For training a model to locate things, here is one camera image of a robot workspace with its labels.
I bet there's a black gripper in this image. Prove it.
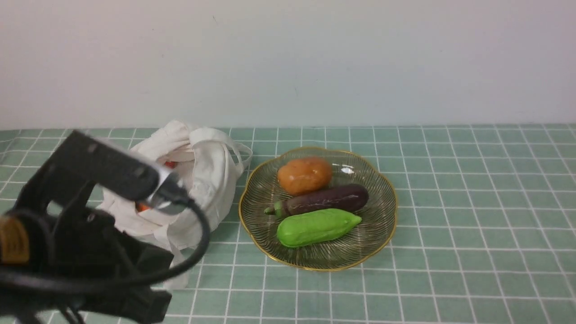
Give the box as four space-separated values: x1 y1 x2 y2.
1 211 173 324

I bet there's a white cloth bag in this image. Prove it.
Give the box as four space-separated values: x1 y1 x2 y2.
99 120 252 266

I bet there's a brown potato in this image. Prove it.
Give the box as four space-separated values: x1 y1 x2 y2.
276 157 333 196

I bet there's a lower orange carrot piece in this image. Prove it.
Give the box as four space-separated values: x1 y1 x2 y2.
135 203 150 213

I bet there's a green cucumber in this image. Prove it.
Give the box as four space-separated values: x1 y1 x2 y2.
276 208 362 248

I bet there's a dark purple eggplant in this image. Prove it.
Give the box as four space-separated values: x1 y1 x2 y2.
264 183 369 217

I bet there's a ribbed glass plate gold rim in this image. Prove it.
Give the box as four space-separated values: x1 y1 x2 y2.
238 147 398 271

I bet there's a green checkered tablecloth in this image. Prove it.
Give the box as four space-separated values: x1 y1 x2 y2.
0 124 576 324

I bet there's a black camera cable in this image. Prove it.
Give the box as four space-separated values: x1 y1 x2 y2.
0 198 212 295

